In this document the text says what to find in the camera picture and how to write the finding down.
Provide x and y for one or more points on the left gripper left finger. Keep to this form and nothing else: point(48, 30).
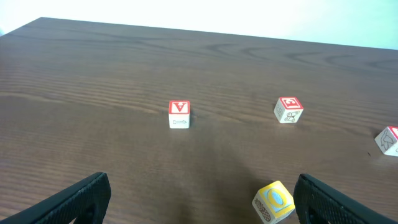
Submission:
point(83, 202)

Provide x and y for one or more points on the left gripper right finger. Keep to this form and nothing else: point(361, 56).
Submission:
point(318, 203)

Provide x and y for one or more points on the red letter I block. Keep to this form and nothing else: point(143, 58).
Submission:
point(387, 141)

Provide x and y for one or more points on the red letter A block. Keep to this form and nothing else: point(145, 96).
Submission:
point(179, 114)

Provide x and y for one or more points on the yellow letter O block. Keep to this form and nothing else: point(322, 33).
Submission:
point(273, 203)

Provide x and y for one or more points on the red letter E block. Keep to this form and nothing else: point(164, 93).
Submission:
point(288, 109)

